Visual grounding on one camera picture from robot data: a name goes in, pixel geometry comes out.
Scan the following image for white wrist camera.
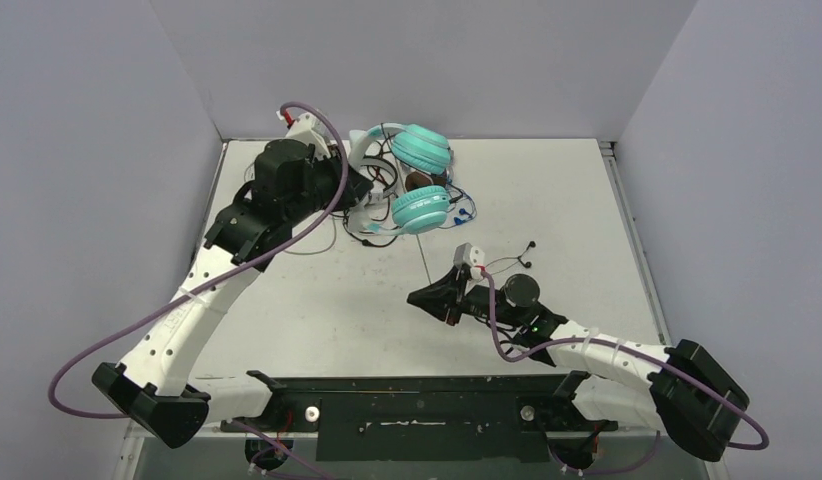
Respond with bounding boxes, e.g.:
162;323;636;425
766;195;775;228
453;243;486;268
276;110;333;158

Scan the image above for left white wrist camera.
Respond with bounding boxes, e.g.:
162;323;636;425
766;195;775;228
276;110;333;158

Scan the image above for teal cat-ear headphones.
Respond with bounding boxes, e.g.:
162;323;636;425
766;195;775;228
347;123;452;236

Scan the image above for black earbuds cable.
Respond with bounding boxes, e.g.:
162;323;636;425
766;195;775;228
414;231;538;283

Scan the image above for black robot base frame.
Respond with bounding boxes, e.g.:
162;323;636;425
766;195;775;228
245;373;618;463

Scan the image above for black and white headphones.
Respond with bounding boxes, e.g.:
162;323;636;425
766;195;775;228
337;153;401;248

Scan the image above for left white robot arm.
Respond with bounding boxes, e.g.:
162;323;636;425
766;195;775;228
92;139;371;448

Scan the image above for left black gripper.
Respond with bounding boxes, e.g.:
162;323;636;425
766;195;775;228
283;144;372;226

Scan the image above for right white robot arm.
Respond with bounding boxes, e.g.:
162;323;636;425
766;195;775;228
407;267;752;462

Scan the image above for brown headphones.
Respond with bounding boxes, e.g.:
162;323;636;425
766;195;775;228
404;170;448;192

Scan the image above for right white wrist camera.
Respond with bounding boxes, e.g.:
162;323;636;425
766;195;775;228
453;243;486;268

